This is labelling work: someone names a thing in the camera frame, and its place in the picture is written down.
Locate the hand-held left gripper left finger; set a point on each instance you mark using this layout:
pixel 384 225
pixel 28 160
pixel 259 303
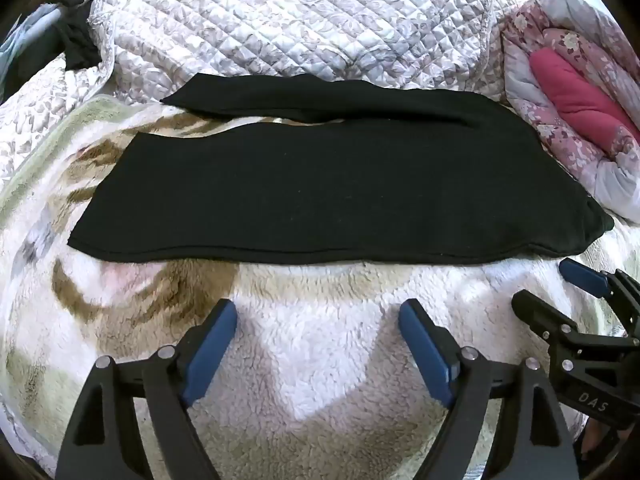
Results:
pixel 211 347

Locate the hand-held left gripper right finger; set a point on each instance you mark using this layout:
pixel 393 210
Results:
pixel 425 347

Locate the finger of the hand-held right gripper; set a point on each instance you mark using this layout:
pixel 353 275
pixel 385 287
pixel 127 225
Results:
pixel 582 276
pixel 537 310

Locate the black pants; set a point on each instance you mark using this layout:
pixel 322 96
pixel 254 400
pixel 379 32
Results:
pixel 340 180

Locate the floral fleece blanket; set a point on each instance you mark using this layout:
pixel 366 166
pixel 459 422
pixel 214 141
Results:
pixel 300 340

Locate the pink floral comforter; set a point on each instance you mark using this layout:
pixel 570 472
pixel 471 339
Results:
pixel 575 100

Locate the quilted beige bedspread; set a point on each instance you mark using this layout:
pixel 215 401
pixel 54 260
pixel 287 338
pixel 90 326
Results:
pixel 280 15

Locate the pile of dark clothes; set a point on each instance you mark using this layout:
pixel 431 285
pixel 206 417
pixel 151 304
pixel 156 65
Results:
pixel 75 35

